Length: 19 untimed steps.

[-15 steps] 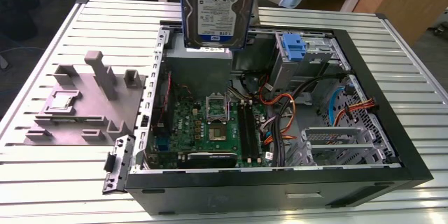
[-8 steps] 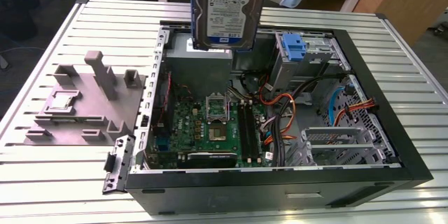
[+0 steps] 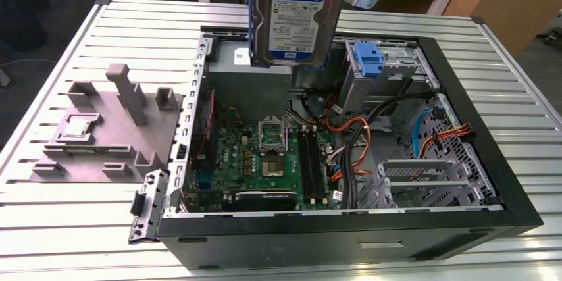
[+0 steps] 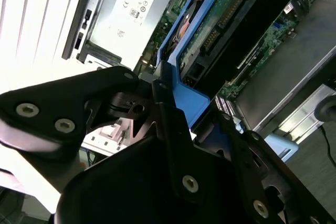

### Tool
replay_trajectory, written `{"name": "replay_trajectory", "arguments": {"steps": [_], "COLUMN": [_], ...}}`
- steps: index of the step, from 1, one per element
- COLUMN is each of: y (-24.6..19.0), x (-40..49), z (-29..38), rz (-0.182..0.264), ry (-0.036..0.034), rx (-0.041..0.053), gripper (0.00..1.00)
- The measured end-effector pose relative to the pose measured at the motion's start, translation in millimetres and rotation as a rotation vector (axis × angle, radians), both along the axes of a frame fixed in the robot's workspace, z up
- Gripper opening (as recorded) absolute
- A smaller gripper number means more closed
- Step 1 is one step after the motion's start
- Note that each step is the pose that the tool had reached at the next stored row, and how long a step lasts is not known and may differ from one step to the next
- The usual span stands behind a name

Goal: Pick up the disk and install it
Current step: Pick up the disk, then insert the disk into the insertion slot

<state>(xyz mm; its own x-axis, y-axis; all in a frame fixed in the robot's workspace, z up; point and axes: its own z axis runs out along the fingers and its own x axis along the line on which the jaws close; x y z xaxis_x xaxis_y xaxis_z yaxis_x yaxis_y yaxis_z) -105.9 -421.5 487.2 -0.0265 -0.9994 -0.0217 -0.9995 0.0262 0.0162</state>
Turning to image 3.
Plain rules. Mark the metal drive cage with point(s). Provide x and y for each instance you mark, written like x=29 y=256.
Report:
x=395 y=64

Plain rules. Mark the hard disk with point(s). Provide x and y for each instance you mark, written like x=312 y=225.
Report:
x=298 y=21

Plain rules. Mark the CPU socket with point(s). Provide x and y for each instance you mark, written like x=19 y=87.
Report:
x=274 y=167

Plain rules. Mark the wooden cabinet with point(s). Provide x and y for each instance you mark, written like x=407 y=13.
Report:
x=518 y=4

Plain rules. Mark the grey power supply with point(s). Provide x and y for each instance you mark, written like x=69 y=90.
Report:
x=250 y=93

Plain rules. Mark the black open PC case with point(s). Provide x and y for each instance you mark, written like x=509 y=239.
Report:
x=307 y=238

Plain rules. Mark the green motherboard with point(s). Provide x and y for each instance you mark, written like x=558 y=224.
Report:
x=236 y=162

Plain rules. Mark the silver CPU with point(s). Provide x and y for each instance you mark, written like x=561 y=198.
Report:
x=76 y=128

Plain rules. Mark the blue drive latch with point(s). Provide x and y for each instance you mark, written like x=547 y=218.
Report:
x=367 y=60

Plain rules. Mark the grey parts rack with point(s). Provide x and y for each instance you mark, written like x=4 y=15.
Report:
x=109 y=133

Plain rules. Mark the black graphics card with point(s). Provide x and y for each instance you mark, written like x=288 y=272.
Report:
x=263 y=199

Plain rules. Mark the black office chair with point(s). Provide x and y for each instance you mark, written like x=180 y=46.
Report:
x=21 y=14

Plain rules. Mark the grey card retention bracket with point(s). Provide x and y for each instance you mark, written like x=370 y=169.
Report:
x=151 y=195

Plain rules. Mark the grey chair base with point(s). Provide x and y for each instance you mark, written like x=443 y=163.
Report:
x=554 y=35

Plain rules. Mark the locking lever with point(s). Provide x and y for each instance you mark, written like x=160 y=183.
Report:
x=287 y=143

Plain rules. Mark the black RAM slot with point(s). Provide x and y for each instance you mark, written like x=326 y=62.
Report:
x=316 y=162
x=303 y=162

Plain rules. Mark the metal disk bay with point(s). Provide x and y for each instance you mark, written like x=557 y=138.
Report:
x=420 y=184

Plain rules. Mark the green RAM stick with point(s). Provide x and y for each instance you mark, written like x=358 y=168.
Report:
x=83 y=153

